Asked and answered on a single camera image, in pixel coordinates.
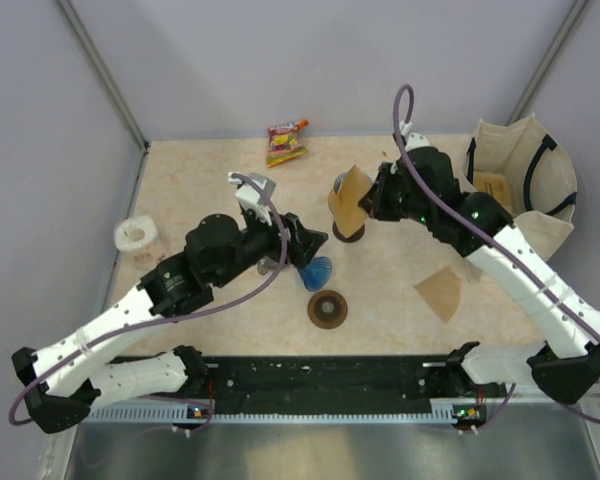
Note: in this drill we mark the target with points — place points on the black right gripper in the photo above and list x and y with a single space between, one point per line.
374 202

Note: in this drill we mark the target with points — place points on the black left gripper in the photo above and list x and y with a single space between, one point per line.
304 243

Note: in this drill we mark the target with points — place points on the brown paper coffee filter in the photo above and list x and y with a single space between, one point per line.
349 219

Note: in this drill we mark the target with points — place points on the blue glass dripper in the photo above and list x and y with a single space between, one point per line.
338 182
316 274

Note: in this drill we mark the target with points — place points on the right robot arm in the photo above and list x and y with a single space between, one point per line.
421 186

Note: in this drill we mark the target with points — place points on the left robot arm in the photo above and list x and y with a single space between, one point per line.
85 371

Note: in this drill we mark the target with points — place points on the brown paper filter right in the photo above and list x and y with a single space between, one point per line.
441 292

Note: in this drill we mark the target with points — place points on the grey glass pitcher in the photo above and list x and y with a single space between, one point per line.
267 266

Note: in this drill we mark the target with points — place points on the colourful snack packet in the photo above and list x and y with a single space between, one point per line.
283 143

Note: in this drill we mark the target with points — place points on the brown box in bag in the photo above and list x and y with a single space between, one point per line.
497 186

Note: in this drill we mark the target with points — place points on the cream canvas tote bag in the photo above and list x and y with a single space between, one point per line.
540 175

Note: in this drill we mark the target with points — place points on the white toilet paper roll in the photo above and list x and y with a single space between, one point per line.
140 240

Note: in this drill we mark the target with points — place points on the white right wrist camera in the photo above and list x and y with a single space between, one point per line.
412 140

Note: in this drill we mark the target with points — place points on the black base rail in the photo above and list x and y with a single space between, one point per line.
322 385

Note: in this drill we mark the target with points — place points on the grey slotted cable duct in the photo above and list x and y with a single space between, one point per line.
150 413

